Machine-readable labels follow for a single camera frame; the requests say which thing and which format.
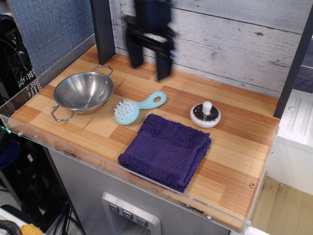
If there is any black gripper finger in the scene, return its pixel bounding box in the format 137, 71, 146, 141
156, 46, 174, 80
126, 32, 143, 68

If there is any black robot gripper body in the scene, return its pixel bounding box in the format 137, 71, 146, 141
124, 0, 176, 52

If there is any stainless steel pot with handles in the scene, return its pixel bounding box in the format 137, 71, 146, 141
51, 65, 114, 121

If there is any yellow object at bottom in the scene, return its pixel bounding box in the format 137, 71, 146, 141
21, 224, 44, 235

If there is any light blue scrub brush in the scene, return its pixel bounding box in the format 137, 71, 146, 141
114, 91, 167, 125

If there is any purple folded towel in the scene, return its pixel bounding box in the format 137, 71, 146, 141
118, 114, 211, 193

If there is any black plastic crate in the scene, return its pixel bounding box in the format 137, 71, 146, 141
0, 14, 36, 97

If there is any clear acrylic table guard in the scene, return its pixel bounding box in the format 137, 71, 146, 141
0, 77, 279, 235

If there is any silver panel with buttons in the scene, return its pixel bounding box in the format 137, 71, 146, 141
102, 192, 162, 235

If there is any dark grey left post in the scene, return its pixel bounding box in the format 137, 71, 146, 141
90, 0, 115, 65

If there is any dark grey post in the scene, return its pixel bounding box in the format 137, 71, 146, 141
90, 0, 115, 65
273, 6, 313, 118

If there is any dark grey right post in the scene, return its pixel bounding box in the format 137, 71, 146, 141
273, 6, 313, 118

